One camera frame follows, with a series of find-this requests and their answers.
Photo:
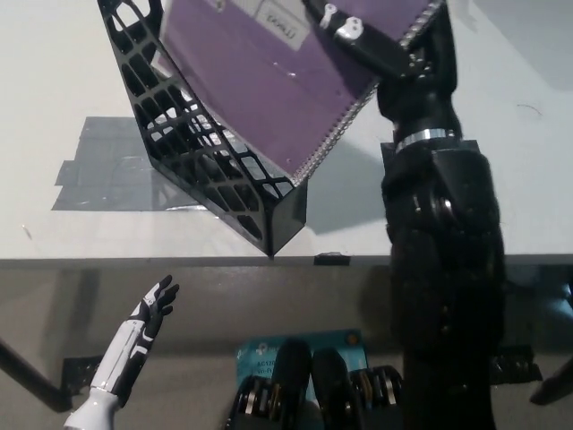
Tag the square black tape patch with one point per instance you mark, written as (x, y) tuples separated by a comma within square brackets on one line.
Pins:
[(467, 145)]

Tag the large dark tape patch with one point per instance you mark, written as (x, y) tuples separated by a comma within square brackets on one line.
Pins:
[(103, 170)]

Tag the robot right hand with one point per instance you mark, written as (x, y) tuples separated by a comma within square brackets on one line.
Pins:
[(421, 103)]

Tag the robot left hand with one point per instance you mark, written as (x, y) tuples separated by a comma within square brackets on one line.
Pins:
[(134, 345)]

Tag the black lattice magazine stand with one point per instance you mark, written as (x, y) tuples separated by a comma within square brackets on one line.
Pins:
[(286, 215)]

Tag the purple spiral notebook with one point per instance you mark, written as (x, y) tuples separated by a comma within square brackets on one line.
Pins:
[(268, 112)]

